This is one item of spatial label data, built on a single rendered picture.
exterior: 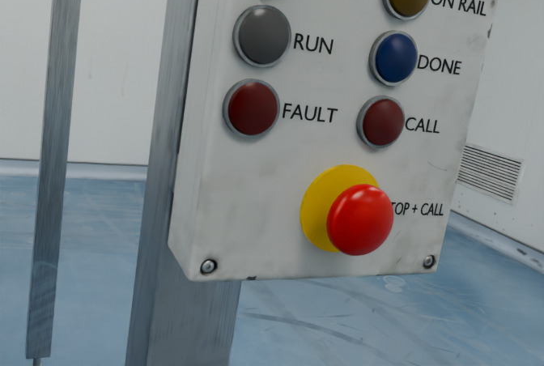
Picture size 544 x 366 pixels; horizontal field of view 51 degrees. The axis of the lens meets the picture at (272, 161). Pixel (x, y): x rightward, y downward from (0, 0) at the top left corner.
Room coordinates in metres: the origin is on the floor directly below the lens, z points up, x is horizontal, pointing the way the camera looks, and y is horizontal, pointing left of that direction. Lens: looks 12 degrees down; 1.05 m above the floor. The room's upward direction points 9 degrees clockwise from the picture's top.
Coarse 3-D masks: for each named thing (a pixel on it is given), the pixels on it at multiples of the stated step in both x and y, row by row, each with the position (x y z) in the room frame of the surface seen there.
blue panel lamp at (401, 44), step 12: (396, 36) 0.32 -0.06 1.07; (384, 48) 0.31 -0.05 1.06; (396, 48) 0.32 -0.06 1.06; (408, 48) 0.32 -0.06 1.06; (384, 60) 0.31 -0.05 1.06; (396, 60) 0.32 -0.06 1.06; (408, 60) 0.32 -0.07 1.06; (384, 72) 0.32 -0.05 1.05; (396, 72) 0.32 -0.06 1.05; (408, 72) 0.32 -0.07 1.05
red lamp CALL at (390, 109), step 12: (372, 108) 0.32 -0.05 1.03; (384, 108) 0.32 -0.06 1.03; (396, 108) 0.32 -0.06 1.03; (372, 120) 0.31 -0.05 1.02; (384, 120) 0.32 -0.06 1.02; (396, 120) 0.32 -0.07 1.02; (372, 132) 0.31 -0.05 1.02; (384, 132) 0.32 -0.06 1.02; (396, 132) 0.32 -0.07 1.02; (384, 144) 0.32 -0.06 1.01
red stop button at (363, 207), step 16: (352, 192) 0.29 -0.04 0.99; (368, 192) 0.29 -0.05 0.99; (384, 192) 0.30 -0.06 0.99; (336, 208) 0.29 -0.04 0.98; (352, 208) 0.29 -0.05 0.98; (368, 208) 0.29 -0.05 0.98; (384, 208) 0.30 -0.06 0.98; (336, 224) 0.29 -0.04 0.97; (352, 224) 0.29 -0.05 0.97; (368, 224) 0.29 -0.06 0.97; (384, 224) 0.30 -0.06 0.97; (336, 240) 0.29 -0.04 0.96; (352, 240) 0.29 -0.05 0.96; (368, 240) 0.29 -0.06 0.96; (384, 240) 0.30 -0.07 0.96
